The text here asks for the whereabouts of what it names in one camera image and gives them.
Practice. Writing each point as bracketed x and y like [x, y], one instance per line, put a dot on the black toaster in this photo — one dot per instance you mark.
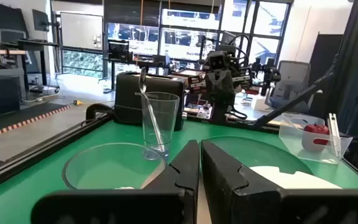
[129, 102]

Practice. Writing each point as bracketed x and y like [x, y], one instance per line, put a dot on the white board on stand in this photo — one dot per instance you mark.
[81, 31]

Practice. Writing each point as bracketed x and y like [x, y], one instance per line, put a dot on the clear glass of milk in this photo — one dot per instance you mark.
[104, 174]

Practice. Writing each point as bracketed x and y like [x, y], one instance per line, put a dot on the small yellow floor object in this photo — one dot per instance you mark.
[78, 102]

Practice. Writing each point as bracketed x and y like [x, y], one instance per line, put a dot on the grey office chair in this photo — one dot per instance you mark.
[292, 81]

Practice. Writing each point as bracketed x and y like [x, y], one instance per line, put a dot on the black floor mat orange stripes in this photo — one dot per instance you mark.
[17, 119]

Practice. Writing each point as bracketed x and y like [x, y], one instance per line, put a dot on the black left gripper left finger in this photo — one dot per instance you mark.
[188, 174]

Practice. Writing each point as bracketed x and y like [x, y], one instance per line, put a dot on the desk with wooden top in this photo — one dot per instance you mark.
[8, 51]

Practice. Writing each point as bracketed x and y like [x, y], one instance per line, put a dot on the black upright frame post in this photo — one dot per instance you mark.
[350, 40]

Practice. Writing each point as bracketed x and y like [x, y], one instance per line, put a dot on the tall clear empty glass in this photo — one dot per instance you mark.
[168, 109]

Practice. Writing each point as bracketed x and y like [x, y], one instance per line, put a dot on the round beige placemat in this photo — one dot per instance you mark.
[202, 211]

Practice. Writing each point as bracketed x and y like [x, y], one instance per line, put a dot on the silver metal spoon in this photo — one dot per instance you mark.
[142, 82]

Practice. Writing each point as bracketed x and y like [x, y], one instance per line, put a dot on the red apple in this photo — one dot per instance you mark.
[317, 129]

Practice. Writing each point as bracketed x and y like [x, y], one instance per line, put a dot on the green round plate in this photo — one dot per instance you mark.
[253, 152]

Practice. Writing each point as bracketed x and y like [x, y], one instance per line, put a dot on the black table frame rail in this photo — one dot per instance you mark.
[42, 146]

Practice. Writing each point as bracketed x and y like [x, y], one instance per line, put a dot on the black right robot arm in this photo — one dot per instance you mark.
[219, 112]

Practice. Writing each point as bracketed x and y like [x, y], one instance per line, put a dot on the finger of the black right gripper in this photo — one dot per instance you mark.
[214, 84]
[224, 84]

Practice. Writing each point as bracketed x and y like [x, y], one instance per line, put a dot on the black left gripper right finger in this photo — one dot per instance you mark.
[228, 193]

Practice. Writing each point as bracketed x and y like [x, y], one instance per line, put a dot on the black diagonal frame strut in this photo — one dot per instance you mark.
[294, 104]

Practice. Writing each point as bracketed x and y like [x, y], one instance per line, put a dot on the black table clamp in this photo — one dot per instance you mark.
[96, 109]

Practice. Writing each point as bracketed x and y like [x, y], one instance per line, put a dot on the white bowl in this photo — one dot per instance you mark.
[297, 181]

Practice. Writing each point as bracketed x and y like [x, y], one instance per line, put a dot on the clear plastic container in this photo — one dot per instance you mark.
[291, 140]

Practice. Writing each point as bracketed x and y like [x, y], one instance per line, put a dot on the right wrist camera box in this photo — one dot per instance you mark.
[218, 60]

